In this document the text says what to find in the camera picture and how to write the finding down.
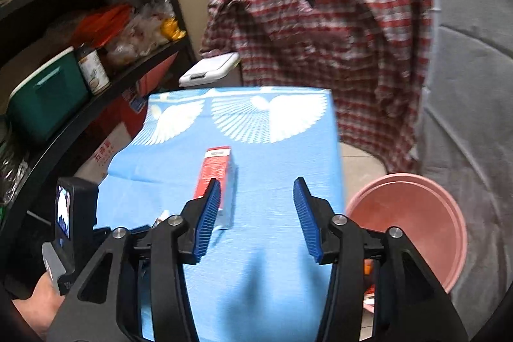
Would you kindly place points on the white rice sack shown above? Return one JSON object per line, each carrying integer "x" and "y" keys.
{"x": 95, "y": 169}

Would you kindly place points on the yellow figurine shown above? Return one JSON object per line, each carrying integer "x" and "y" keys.
{"x": 170, "y": 29}

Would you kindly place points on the grey padded cover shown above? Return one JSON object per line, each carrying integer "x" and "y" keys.
{"x": 464, "y": 142}

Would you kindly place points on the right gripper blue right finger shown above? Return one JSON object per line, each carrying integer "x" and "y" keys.
{"x": 306, "y": 208}

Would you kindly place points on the small green white tube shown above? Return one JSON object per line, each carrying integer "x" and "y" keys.
{"x": 162, "y": 217}

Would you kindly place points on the white labelled jar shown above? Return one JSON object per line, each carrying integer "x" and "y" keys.
{"x": 92, "y": 69}

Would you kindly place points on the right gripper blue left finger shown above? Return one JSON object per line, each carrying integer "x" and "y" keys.
{"x": 206, "y": 219}

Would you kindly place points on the black metal shelf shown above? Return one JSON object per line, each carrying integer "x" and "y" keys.
{"x": 33, "y": 32}

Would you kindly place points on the person's left hand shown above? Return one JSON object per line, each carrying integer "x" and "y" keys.
{"x": 40, "y": 309}

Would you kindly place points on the red bag on shelf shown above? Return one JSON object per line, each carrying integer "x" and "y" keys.
{"x": 99, "y": 28}

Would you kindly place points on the blue tablecloth with white wings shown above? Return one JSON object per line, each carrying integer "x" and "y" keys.
{"x": 257, "y": 281}

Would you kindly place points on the white bin lid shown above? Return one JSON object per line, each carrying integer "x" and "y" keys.
{"x": 214, "y": 72}

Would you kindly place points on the red milk carton with straw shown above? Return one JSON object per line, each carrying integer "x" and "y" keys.
{"x": 218, "y": 163}

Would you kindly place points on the pink plastic basin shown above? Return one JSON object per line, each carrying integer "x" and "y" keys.
{"x": 425, "y": 211}

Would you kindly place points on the red plaid shirt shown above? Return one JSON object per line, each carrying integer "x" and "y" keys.
{"x": 373, "y": 55}

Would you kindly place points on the green storage box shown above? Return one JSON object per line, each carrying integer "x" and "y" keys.
{"x": 45, "y": 98}

